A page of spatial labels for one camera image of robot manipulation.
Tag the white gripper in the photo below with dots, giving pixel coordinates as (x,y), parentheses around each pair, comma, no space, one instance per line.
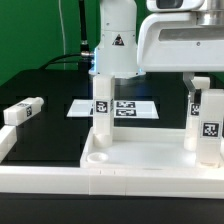
(173,42)

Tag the white desk top tray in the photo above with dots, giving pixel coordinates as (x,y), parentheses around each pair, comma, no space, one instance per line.
(140,148)

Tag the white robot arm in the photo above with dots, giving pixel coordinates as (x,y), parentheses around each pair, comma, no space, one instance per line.
(116,53)

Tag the white U-shaped fence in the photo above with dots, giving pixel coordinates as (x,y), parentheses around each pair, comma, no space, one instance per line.
(198,183)

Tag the white marker base plate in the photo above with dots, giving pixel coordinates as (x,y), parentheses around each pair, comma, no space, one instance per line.
(123,109)

